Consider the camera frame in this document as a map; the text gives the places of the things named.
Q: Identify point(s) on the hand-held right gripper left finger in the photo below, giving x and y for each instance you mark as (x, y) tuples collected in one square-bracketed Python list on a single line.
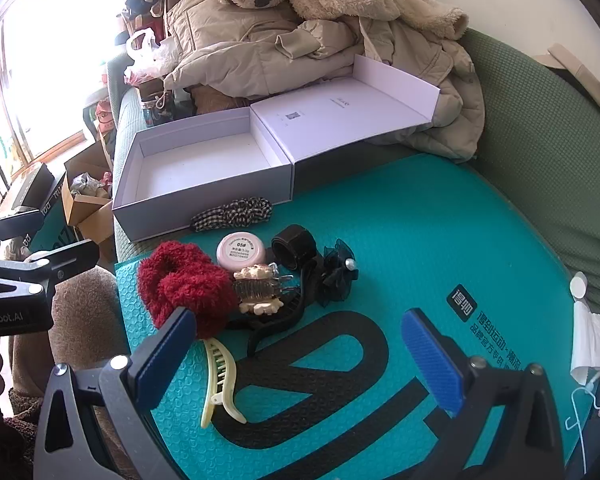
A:
[(166, 349)]

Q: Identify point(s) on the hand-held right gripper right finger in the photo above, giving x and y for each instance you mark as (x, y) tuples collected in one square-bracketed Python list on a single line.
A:
[(432, 366)]

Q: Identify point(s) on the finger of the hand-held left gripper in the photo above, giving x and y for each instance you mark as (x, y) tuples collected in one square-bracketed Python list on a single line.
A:
[(65, 257), (10, 227)]

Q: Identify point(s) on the red fluffy scrunchie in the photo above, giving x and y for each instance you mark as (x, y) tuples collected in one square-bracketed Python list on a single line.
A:
[(205, 305)]

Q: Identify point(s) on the cream hair claw clip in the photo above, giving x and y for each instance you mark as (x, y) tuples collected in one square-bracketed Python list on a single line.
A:
[(215, 400)]

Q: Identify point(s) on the black hair claw clip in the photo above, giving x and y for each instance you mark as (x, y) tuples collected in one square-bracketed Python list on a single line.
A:
[(265, 335)]

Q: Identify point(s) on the clear bear hair claw clip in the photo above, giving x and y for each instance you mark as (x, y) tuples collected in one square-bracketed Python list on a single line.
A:
[(252, 290)]

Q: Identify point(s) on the pink round compact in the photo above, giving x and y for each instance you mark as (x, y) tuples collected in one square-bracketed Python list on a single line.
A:
[(240, 252)]

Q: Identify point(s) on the black bow hair clip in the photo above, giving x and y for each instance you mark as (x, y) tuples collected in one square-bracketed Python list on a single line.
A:
[(337, 280)]

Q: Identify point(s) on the black white checked scrunchie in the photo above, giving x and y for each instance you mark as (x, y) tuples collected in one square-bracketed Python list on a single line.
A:
[(240, 212)]

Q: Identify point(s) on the white cardboard gift box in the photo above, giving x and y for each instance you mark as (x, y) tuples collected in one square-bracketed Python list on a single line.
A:
[(190, 160)]

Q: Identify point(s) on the black wide hair band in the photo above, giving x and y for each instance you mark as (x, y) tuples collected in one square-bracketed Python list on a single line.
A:
[(295, 240)]

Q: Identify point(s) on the teal and black printed box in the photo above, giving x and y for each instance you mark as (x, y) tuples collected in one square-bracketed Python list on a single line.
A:
[(55, 225)]

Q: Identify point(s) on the open cardboard box with clutter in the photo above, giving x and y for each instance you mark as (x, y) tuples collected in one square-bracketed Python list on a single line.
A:
[(90, 210)]

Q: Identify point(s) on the teal bubble mailer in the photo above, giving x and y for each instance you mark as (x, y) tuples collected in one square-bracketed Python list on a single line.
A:
[(380, 240)]

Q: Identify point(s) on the white face mask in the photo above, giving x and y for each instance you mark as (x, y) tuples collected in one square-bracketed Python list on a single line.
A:
[(587, 340)]

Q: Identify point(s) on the white round lid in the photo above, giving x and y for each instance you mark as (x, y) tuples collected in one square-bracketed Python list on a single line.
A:
[(578, 286)]

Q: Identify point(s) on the white plastic bag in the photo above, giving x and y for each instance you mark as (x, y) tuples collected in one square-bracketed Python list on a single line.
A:
[(140, 55)]

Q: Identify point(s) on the brown cushion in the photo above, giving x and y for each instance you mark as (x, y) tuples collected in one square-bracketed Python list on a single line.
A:
[(215, 97)]

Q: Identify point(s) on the red gift box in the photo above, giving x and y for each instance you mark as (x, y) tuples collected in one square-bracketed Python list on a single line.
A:
[(145, 22)]

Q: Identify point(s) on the beige puffer jacket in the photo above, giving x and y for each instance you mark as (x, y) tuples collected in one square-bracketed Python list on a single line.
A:
[(230, 45)]

